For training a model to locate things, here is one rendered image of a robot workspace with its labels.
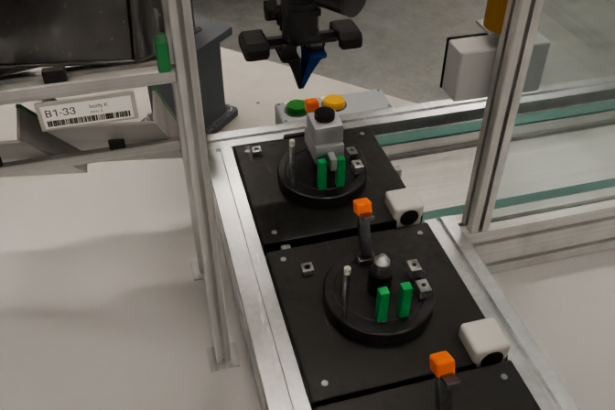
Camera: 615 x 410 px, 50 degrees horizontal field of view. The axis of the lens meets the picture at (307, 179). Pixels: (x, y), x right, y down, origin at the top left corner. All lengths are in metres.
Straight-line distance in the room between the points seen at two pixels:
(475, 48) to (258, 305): 0.42
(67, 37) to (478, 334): 0.55
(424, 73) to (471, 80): 2.46
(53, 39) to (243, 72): 0.90
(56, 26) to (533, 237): 0.72
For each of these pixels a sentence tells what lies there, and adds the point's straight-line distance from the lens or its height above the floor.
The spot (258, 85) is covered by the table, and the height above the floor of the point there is 0.86.
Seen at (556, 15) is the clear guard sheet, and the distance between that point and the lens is 0.84.
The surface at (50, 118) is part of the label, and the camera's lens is 0.65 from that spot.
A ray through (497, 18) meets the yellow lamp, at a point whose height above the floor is 1.28.
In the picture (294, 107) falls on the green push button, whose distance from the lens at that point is 1.19.
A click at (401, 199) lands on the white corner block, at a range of 0.97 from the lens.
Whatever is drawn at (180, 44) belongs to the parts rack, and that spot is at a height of 1.34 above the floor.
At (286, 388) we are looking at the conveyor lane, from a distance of 0.79.
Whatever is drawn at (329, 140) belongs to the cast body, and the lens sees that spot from 0.95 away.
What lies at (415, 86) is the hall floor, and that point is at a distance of 3.19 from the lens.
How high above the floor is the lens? 1.61
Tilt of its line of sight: 39 degrees down
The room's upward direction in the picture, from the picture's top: straight up
